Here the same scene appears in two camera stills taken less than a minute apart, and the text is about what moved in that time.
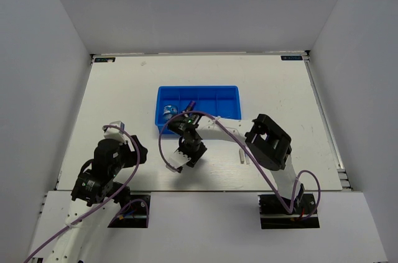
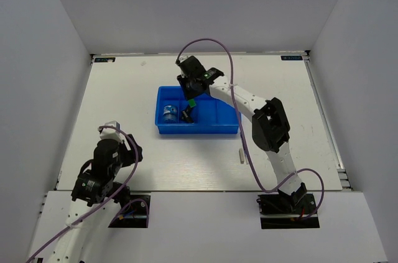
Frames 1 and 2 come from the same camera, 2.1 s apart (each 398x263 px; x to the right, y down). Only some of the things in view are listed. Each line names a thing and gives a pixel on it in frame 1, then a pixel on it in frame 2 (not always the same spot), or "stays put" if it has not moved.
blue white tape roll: [169, 111] stays put
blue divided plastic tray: [222, 101] stays put
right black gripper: [194, 157] to [189, 95]
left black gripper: [132, 155] stays put
